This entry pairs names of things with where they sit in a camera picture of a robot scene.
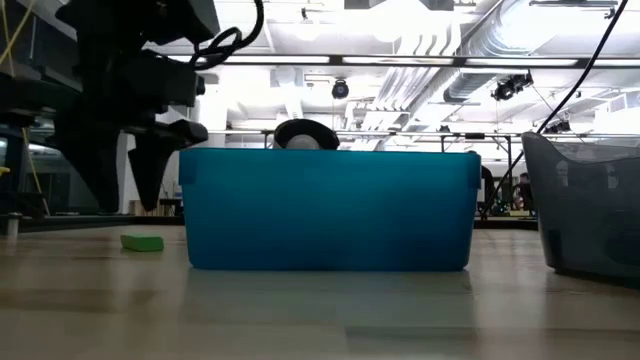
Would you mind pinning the black round overhead camera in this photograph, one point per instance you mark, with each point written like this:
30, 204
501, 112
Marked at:
340, 89

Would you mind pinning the white desk lamp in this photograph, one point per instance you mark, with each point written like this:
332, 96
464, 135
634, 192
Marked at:
312, 131

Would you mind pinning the black table frame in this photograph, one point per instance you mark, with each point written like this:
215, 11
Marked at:
75, 221

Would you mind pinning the person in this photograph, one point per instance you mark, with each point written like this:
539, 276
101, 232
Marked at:
525, 192

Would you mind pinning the small black ceiling fixture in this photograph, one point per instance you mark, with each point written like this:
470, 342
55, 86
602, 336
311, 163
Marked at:
557, 128

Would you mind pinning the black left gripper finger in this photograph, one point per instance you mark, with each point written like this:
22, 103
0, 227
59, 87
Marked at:
157, 150
95, 165

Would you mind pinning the grey translucent plastic bin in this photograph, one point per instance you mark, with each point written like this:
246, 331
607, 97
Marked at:
590, 215

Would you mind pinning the wooden boxes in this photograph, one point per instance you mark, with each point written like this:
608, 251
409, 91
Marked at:
136, 209

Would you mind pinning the green eraser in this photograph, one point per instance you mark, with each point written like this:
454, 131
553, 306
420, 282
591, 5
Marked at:
142, 242

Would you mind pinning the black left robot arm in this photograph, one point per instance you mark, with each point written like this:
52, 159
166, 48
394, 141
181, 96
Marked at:
125, 20

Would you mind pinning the blue plastic bin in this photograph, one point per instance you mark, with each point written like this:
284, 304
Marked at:
325, 210

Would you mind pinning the small grey metal post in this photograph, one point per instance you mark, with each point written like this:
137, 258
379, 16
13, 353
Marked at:
13, 225

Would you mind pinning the black overhead frame rail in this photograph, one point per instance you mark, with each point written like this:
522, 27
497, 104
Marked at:
350, 60

